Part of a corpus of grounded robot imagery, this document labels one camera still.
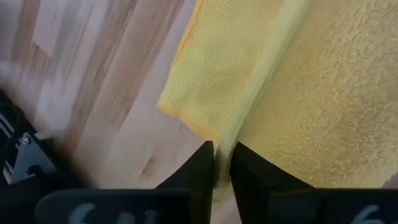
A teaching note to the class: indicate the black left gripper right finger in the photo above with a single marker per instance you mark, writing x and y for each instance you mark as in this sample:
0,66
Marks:
252,183

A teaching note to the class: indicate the yellow microfiber towel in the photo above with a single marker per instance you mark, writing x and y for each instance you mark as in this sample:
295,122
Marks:
311,93

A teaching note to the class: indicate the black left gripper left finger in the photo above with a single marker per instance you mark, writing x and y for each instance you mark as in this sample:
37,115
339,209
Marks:
202,174

